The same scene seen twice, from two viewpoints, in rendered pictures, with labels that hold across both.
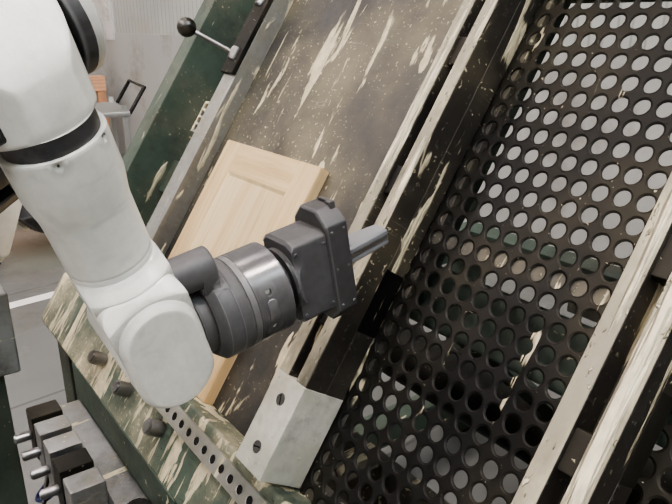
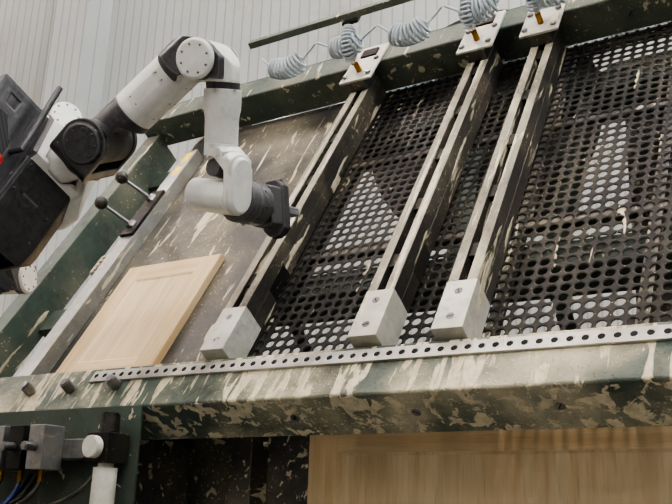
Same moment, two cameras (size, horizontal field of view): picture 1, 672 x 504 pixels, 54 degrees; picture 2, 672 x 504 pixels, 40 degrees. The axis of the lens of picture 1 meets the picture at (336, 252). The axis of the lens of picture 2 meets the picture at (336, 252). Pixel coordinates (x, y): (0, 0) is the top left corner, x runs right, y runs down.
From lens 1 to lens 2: 1.53 m
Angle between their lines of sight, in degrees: 42
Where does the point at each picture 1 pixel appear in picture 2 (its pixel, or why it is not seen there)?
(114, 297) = (231, 149)
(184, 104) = (68, 272)
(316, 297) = (276, 213)
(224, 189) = (133, 289)
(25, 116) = (231, 72)
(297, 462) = (239, 351)
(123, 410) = (67, 401)
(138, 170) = (28, 309)
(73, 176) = (236, 96)
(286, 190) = (194, 270)
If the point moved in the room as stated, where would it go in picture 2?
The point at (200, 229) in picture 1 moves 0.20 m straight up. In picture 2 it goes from (114, 312) to (122, 236)
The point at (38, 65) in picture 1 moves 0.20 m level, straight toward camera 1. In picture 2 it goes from (234, 62) to (307, 25)
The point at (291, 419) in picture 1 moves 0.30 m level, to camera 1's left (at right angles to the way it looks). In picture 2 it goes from (239, 320) to (92, 303)
